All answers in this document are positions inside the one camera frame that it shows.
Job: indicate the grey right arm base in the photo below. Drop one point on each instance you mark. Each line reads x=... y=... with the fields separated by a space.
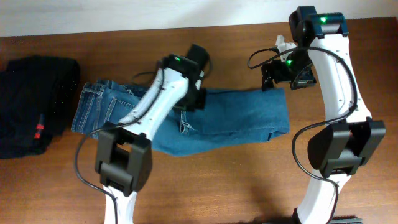
x=290 y=220

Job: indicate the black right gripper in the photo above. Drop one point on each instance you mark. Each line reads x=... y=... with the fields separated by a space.
x=278 y=66

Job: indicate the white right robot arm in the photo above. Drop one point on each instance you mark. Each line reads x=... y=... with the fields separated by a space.
x=319 y=55

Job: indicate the black fabric bag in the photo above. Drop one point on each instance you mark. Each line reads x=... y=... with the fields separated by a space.
x=36 y=99

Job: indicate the blue denim jeans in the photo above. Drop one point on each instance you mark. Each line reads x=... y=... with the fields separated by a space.
x=229 y=118

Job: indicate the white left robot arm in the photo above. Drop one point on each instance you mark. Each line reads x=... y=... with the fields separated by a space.
x=124 y=155

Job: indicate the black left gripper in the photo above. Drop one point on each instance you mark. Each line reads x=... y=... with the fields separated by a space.
x=200 y=102

